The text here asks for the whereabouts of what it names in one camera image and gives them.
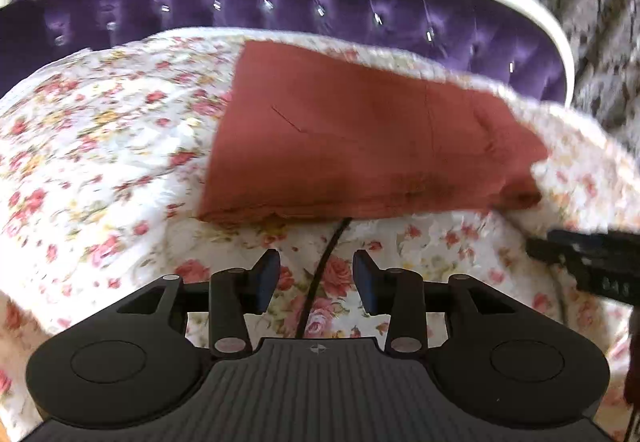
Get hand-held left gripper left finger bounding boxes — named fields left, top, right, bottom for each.
left=115, top=249, right=282, bottom=358

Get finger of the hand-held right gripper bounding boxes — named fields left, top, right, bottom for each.
left=526, top=228, right=640, bottom=307

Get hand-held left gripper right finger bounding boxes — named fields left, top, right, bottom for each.
left=352, top=249, right=522, bottom=358

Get rust red pants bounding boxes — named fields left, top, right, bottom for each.
left=196, top=39, right=549, bottom=225

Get floral sofa cover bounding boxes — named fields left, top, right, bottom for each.
left=0, top=26, right=640, bottom=442

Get purple tufted sofa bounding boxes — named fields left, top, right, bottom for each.
left=0, top=0, right=576, bottom=107

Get black cable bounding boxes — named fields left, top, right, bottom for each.
left=295, top=217, right=353, bottom=339

